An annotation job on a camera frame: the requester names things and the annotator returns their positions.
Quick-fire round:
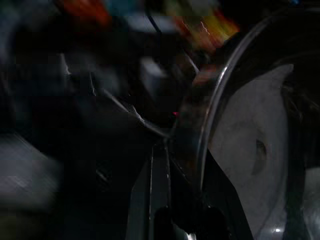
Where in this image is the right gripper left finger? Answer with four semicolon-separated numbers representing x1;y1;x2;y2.
129;142;173;240

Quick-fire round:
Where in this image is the stainless steel bowl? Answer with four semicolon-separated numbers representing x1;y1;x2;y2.
194;7;320;240

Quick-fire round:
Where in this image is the red yellow snack packet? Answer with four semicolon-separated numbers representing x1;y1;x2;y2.
172;0;241;51

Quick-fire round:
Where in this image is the white charger plug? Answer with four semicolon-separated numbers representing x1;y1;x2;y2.
139;59;166;93

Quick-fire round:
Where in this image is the white charger cable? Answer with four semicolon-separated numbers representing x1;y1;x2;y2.
89;72;173;137

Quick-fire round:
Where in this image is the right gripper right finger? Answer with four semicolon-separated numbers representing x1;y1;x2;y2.
174;164;253;240

